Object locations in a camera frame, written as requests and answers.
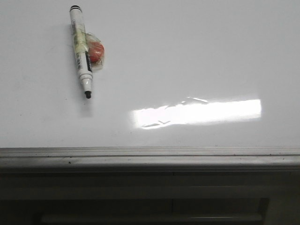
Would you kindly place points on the red magnet taped to marker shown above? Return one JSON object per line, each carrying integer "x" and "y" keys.
{"x": 96, "y": 51}

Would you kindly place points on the white dry-erase marker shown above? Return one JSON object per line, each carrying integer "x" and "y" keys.
{"x": 81, "y": 50}

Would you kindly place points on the whiteboard with aluminium frame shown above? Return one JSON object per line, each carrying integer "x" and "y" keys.
{"x": 186, "y": 85}

